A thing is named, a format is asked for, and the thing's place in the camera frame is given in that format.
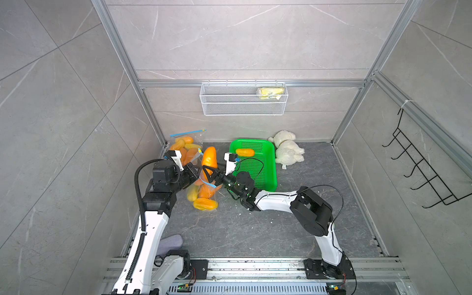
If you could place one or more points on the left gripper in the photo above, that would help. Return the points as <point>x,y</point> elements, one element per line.
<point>191,176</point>

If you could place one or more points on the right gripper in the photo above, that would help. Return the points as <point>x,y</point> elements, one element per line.
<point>223,178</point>

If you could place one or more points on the large orange mango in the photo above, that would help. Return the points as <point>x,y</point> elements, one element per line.
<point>207,192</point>

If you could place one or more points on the clear zip-top bag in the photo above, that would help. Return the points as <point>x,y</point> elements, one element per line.
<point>200,182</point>
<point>194,147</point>

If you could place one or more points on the small yellow orange mango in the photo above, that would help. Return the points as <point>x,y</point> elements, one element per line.
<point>245,152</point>

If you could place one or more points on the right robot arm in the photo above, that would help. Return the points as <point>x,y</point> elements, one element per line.
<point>313,213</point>

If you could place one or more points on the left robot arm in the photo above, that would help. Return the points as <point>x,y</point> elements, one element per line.
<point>157,183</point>

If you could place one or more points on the white plush toy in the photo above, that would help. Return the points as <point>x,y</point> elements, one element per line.
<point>287,151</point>

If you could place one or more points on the grey purple cloth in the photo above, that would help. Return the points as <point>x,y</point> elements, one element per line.
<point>174,242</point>

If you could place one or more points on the white wire wall basket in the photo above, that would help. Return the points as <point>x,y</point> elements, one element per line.
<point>240,99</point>

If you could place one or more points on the yellow sponge in wire basket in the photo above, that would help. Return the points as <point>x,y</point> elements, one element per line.
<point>270,93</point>

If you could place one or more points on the metal base rail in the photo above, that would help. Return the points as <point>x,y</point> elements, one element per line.
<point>257,276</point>

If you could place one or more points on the black wall hook rack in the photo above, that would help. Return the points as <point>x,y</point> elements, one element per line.
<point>422,167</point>

